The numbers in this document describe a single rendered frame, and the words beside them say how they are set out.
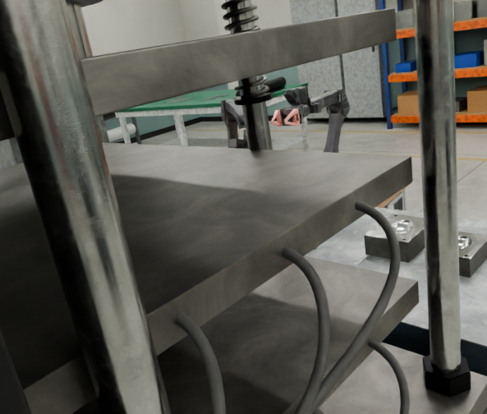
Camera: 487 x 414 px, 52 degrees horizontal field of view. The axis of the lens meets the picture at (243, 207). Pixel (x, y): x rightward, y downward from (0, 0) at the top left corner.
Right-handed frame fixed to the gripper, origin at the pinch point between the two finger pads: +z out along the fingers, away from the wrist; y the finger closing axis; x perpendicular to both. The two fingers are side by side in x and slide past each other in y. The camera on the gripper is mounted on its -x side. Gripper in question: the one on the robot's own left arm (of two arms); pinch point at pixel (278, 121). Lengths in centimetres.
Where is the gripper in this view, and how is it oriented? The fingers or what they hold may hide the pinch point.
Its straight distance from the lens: 201.9
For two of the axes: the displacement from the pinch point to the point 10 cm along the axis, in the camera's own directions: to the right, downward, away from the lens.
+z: -6.0, 3.8, -7.1
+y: 7.8, 0.8, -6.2
